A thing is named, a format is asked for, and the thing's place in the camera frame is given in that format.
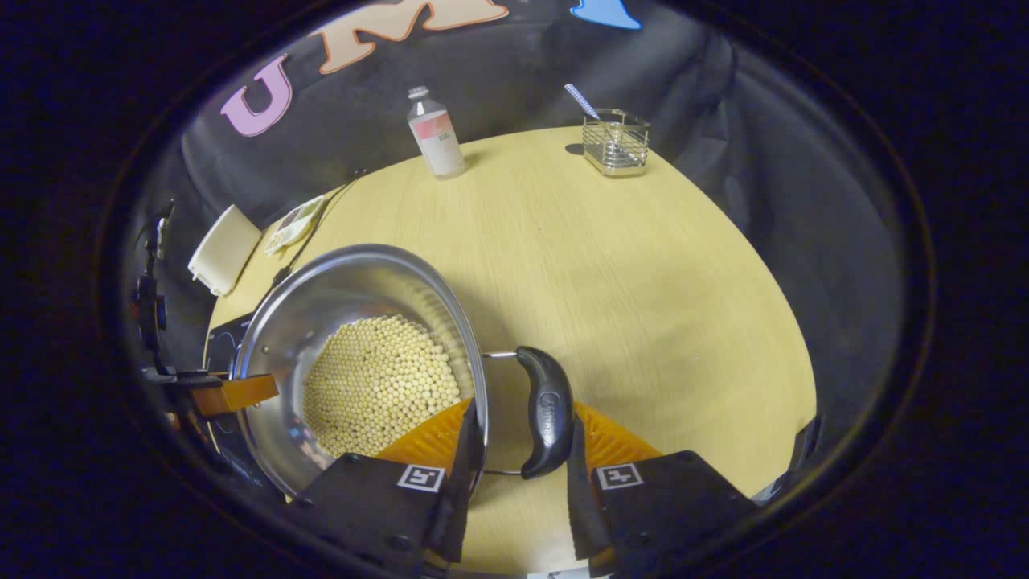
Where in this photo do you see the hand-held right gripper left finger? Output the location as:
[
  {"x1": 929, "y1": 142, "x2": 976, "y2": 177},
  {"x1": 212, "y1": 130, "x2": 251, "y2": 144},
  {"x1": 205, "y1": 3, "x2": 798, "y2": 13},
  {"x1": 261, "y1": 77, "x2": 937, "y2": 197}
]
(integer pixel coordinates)
[{"x1": 288, "y1": 398, "x2": 489, "y2": 578}]

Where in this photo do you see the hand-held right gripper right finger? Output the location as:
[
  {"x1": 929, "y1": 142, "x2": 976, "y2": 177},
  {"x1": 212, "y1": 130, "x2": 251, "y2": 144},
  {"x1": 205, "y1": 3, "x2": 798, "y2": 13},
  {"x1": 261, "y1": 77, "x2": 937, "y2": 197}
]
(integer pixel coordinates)
[{"x1": 565, "y1": 400, "x2": 758, "y2": 579}]

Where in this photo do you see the black induction cooktop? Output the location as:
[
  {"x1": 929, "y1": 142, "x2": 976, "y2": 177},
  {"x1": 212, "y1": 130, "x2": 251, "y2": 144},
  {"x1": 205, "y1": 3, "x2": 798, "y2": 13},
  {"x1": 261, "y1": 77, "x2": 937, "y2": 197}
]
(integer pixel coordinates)
[{"x1": 201, "y1": 312, "x2": 282, "y2": 491}]

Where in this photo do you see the stainless steel pot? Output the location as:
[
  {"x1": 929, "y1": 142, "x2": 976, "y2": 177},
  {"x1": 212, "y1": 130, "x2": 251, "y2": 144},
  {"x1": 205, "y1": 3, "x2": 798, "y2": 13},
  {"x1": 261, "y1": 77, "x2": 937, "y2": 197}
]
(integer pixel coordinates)
[{"x1": 232, "y1": 244, "x2": 576, "y2": 499}]

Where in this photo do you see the white toaster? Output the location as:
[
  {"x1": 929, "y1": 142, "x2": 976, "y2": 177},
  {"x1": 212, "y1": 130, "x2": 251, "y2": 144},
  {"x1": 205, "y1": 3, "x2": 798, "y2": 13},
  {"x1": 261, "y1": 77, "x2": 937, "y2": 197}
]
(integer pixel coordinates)
[{"x1": 187, "y1": 204, "x2": 263, "y2": 297}]

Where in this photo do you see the pile of yellow soybeans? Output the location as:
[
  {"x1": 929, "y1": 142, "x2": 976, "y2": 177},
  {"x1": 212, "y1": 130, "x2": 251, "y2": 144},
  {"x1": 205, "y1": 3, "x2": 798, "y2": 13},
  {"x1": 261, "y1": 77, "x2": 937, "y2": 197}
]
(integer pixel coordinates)
[{"x1": 301, "y1": 315, "x2": 463, "y2": 459}]

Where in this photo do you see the white divided bean dish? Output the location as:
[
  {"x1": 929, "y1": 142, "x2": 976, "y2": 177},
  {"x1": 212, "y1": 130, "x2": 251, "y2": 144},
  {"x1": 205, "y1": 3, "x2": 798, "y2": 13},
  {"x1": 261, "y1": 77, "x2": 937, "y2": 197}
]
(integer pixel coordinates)
[{"x1": 265, "y1": 195, "x2": 326, "y2": 257}]

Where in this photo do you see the clear bottle pink label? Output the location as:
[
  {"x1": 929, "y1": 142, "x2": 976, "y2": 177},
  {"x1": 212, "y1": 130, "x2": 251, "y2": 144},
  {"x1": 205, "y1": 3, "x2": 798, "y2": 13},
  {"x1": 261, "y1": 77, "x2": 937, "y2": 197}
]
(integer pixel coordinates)
[{"x1": 406, "y1": 86, "x2": 468, "y2": 180}]

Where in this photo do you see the black power cable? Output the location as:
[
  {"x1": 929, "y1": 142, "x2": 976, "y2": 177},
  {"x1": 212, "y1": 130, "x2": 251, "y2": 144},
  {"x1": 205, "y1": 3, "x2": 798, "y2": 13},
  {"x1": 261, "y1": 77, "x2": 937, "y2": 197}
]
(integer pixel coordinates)
[{"x1": 272, "y1": 167, "x2": 368, "y2": 288}]

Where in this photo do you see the metal wire utensil holder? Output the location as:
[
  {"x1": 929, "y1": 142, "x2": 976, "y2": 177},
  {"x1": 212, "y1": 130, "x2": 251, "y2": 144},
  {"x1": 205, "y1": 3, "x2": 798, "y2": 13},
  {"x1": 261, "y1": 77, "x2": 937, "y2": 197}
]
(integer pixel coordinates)
[{"x1": 582, "y1": 109, "x2": 652, "y2": 179}]

